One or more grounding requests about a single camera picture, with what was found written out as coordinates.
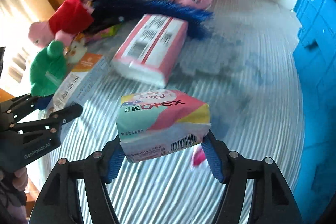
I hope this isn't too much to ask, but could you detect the colourful Kotex tissue pack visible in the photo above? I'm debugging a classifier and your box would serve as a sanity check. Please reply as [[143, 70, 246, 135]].
[[116, 89, 211, 163]]

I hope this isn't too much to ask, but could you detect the person's left hand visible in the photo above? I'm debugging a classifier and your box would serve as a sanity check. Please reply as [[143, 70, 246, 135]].
[[1, 166, 29, 193]]

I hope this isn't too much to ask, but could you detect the green turtle plush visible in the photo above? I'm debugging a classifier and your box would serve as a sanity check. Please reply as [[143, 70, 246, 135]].
[[30, 40, 67, 97]]

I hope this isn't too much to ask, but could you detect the orange white medicine box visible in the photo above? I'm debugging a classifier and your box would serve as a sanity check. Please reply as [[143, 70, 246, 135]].
[[46, 53, 110, 116]]

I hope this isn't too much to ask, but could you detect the small yellow chick plush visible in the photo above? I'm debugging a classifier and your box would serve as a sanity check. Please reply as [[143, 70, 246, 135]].
[[65, 34, 87, 64]]

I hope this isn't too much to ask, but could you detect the pink white ointment tube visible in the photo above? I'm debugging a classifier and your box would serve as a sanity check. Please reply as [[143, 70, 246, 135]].
[[191, 146, 206, 167]]

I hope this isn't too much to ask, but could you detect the red dress pig plush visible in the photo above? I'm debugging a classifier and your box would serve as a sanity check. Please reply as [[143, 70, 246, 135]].
[[28, 0, 94, 48]]

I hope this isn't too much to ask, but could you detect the middle pink tissue pack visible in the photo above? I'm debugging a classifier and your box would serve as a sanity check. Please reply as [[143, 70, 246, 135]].
[[112, 14, 189, 88]]

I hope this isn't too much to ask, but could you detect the dark blue furry plush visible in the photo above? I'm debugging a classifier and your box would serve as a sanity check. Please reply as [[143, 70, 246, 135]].
[[83, 0, 213, 40]]

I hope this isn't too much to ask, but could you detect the white striped table cloth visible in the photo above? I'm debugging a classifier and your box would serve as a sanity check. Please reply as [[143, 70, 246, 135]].
[[26, 0, 306, 224]]

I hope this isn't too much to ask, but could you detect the blue plastic storage crate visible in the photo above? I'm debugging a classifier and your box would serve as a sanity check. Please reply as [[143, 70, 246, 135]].
[[293, 0, 335, 223]]

